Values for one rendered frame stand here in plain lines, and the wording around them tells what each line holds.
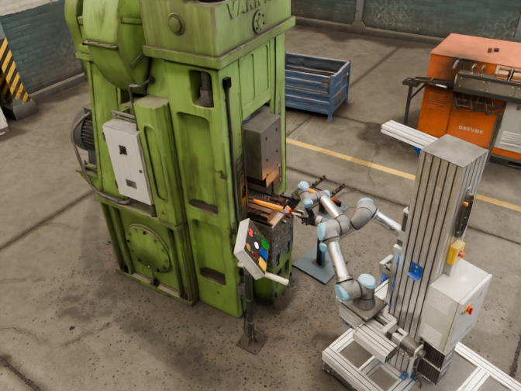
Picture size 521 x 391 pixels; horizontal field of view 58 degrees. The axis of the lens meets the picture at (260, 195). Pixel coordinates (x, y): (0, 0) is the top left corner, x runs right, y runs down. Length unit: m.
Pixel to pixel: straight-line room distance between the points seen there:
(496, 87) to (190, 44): 4.18
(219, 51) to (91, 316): 2.77
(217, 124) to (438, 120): 4.17
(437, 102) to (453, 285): 3.96
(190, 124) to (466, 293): 2.06
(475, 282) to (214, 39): 2.08
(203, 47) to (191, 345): 2.46
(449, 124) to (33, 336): 5.40
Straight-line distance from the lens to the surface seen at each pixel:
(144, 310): 4.51
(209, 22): 2.81
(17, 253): 5.62
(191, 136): 3.37
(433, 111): 6.70
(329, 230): 3.16
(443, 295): 2.96
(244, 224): 3.35
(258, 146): 3.32
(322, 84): 7.13
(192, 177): 3.57
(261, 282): 4.25
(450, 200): 2.65
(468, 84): 6.30
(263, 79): 3.46
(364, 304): 3.27
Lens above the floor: 3.31
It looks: 36 degrees down
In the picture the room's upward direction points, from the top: 3 degrees counter-clockwise
